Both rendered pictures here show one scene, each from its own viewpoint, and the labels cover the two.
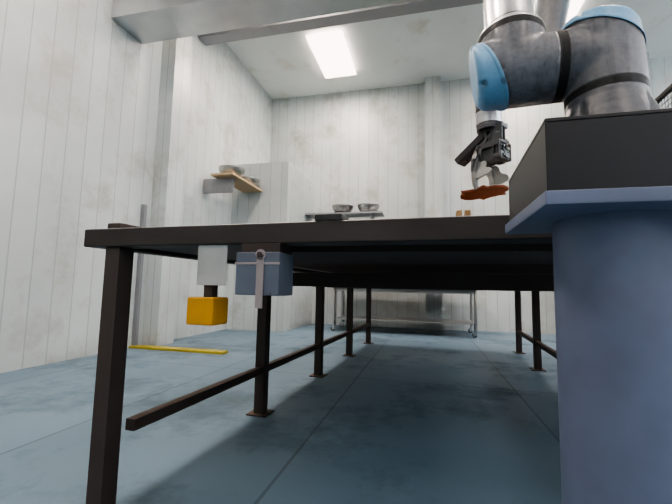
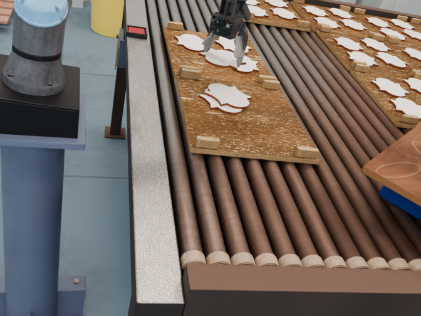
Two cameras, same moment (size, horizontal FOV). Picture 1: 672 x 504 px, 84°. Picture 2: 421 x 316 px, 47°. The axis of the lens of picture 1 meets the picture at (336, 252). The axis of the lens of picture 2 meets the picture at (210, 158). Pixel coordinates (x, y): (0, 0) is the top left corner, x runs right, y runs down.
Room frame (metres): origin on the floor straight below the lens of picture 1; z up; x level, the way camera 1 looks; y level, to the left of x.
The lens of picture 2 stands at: (0.38, -1.62, 1.58)
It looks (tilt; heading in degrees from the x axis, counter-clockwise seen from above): 33 degrees down; 56
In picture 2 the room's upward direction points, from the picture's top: 14 degrees clockwise
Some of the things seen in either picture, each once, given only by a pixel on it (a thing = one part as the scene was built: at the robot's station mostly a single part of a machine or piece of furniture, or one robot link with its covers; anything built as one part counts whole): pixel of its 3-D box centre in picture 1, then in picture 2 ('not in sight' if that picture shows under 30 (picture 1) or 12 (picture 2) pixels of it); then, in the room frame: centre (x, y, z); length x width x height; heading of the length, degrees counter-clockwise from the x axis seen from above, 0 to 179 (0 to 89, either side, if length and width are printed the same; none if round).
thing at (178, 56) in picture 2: not in sight; (216, 56); (1.25, -0.20, 0.93); 0.41 x 0.35 x 0.02; 74
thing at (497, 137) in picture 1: (491, 145); (230, 14); (1.10, -0.47, 1.18); 0.09 x 0.08 x 0.12; 38
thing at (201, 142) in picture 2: not in sight; (207, 142); (0.94, -0.75, 0.95); 0.06 x 0.02 x 0.03; 162
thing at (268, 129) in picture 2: not in sight; (241, 116); (1.13, -0.60, 0.93); 0.41 x 0.35 x 0.02; 72
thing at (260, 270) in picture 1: (264, 275); (128, 49); (1.07, 0.21, 0.77); 0.14 x 0.11 x 0.18; 73
